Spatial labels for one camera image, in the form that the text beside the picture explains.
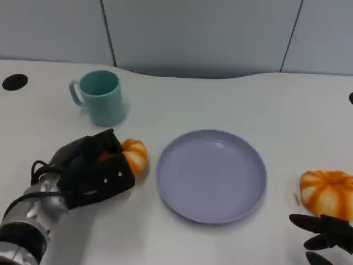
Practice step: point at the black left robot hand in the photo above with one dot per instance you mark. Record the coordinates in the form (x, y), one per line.
(96, 176)

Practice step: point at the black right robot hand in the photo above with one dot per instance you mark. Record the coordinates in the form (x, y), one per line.
(335, 234)

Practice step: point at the orange white toy bread roll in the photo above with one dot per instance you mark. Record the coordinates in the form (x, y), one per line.
(328, 193)
(136, 157)

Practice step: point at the pale green mug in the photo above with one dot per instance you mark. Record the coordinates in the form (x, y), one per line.
(106, 106)

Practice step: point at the lilac plate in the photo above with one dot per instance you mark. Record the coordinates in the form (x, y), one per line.
(211, 176)

